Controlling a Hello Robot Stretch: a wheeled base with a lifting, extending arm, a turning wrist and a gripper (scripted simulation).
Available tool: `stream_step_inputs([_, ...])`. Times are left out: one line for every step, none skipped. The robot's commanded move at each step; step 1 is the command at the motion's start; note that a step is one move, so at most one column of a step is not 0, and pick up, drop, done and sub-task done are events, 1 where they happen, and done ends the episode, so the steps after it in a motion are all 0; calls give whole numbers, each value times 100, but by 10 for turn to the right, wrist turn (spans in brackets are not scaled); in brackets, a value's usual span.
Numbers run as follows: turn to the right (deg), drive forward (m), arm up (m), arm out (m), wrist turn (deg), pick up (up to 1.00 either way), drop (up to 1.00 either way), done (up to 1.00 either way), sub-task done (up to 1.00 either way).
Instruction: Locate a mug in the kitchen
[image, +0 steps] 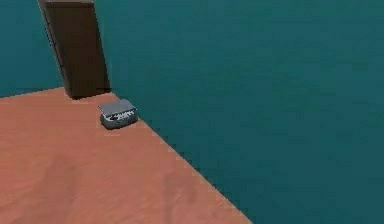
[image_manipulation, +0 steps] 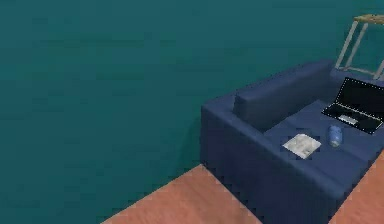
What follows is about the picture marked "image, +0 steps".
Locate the small grey box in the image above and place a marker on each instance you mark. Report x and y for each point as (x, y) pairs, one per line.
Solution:
(117, 113)

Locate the dark brown tall cupboard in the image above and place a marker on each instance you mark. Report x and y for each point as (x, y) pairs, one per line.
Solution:
(78, 46)

